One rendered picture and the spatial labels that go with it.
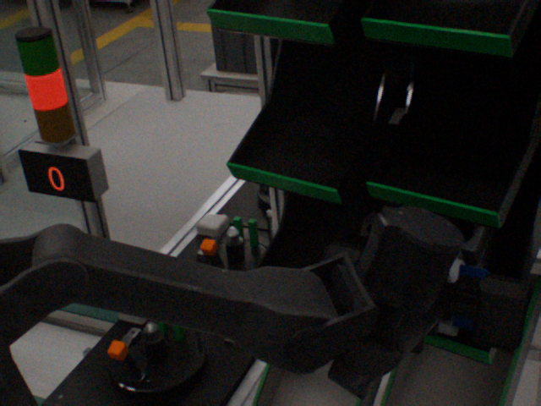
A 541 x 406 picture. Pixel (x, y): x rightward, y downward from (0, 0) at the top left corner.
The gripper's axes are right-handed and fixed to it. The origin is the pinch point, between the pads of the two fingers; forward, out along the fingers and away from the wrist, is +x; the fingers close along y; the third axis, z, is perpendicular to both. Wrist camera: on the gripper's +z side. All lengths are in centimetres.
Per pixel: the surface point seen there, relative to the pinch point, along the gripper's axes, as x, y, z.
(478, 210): -2.3, -3.7, 7.9
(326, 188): -3.4, 10.5, 7.7
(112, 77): 313, 298, -39
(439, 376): 14.0, 2.3, -17.4
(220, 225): 46, 53, -17
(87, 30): 102, 132, 9
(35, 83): 12, 62, 11
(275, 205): 11.0, 23.6, 0.4
